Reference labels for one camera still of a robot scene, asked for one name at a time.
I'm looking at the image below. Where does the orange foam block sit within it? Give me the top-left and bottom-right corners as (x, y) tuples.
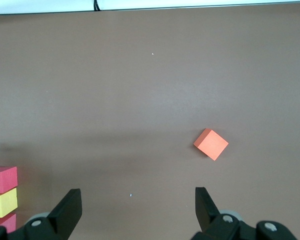
(192, 127), (230, 162)

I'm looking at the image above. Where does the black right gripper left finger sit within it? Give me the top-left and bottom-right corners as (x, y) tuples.
(0, 188), (83, 240)

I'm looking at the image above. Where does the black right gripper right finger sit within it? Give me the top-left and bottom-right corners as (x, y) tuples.
(191, 186), (297, 240)

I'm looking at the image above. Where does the brown table cover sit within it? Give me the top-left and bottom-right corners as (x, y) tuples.
(0, 2), (300, 240)

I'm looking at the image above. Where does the yellow foam block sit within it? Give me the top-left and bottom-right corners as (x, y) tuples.
(0, 187), (19, 219)

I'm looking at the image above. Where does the red foam block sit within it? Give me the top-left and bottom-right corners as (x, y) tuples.
(0, 212), (17, 234)
(0, 166), (18, 196)

